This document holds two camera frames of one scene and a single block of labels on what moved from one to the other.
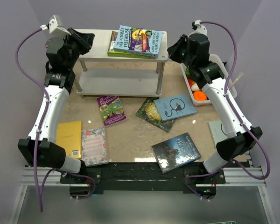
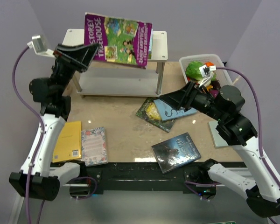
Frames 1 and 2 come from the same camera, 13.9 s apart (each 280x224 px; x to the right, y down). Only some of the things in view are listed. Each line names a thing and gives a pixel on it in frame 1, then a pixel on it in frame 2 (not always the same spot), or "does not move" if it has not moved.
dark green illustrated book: (149, 112) does not move
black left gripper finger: (86, 40) -> (83, 54)
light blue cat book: (174, 107) does not move
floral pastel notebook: (94, 147) does not move
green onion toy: (237, 79) does not move
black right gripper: (173, 50) -> (184, 97)
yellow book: (69, 136) does not move
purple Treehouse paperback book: (111, 109) -> (120, 40)
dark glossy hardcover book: (175, 152) does not move
